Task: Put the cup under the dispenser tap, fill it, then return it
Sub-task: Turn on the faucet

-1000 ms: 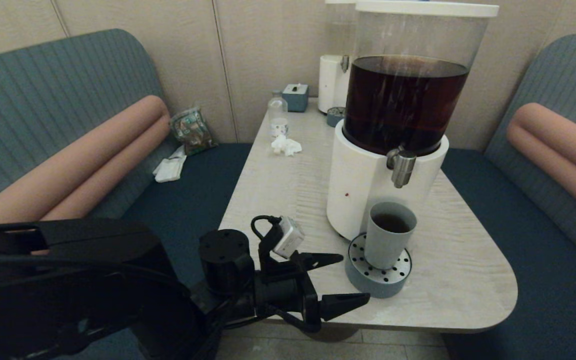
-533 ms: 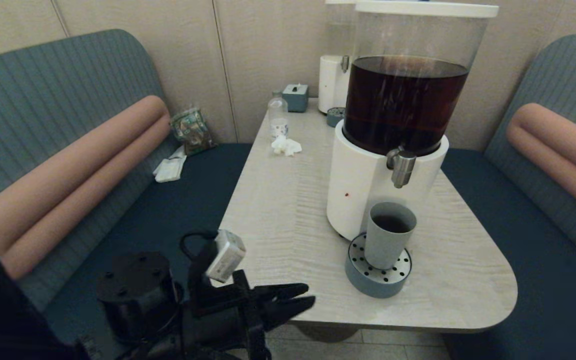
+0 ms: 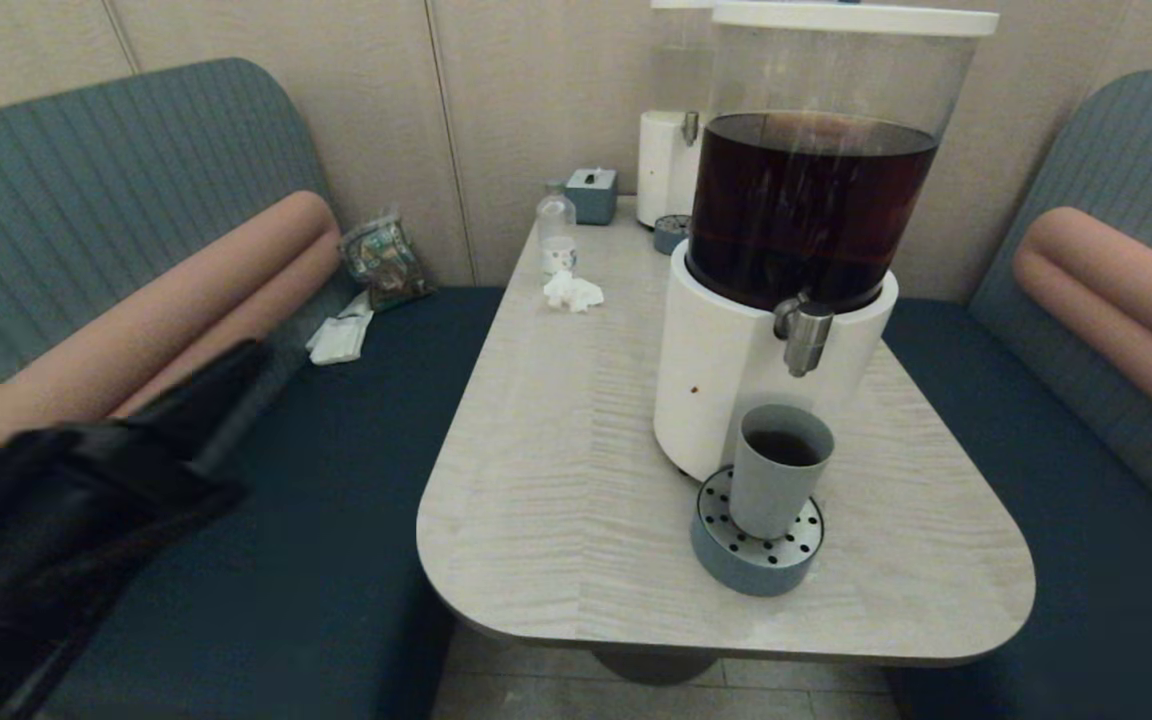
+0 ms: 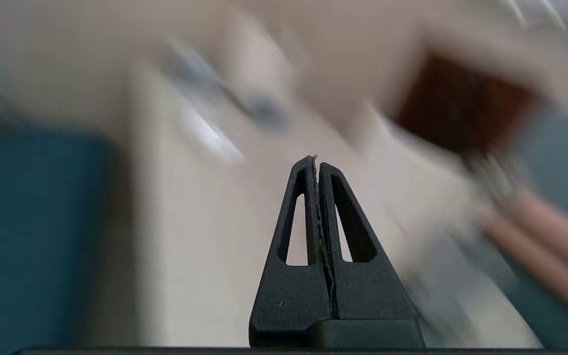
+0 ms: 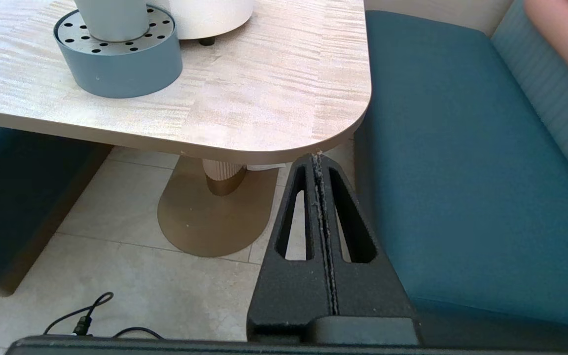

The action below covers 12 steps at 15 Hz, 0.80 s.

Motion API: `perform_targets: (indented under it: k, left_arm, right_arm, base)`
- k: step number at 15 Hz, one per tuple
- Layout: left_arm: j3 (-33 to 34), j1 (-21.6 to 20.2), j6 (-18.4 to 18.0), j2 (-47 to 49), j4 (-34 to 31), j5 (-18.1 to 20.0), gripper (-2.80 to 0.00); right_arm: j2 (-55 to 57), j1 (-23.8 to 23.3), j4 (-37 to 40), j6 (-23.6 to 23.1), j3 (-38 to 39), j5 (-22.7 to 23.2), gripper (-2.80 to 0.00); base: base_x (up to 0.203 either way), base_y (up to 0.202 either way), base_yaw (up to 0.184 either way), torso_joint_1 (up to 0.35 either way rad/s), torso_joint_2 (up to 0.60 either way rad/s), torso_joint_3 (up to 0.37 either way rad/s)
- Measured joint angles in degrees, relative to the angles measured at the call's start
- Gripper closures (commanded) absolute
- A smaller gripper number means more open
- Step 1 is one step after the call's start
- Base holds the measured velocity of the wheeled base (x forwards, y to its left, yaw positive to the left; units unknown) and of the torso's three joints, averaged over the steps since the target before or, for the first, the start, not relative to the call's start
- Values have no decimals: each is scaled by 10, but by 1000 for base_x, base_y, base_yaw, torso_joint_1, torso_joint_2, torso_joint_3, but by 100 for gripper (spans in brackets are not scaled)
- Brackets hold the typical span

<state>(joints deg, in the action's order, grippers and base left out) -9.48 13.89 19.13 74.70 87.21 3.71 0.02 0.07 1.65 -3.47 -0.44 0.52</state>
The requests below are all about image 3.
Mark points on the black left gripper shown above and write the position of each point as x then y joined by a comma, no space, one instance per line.
181,420

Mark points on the grey plastic cup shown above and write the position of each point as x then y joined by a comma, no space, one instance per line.
771,490

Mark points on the metal tea dispenser tap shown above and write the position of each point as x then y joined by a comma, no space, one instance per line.
804,335

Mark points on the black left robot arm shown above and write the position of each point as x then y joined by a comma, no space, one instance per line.
36,540

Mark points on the white napkin pack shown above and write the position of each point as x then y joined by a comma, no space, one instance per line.
340,339

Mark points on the pink bolster cushion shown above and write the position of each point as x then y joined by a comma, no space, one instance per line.
1116,290
136,340

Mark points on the dark blue bench seat cushion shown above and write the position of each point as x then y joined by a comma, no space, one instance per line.
1086,560
336,520

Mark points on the colourful snack bag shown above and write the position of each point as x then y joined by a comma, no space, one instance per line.
384,264

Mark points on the crumpled white tissue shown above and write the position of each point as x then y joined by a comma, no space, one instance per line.
571,291

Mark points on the clear plastic bottle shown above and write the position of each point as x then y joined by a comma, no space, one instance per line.
555,223

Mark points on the blue-grey tissue box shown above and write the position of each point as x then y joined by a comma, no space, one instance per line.
591,198

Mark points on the small round drip tray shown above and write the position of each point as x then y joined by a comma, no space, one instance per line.
669,236

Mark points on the white water dispenser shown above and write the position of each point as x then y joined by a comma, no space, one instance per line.
658,170

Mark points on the large dark tea dispenser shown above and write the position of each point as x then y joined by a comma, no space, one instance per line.
726,390

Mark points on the small metal water dispenser tap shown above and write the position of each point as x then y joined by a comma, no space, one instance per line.
689,128

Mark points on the large round perforated drip tray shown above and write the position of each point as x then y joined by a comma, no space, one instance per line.
736,570

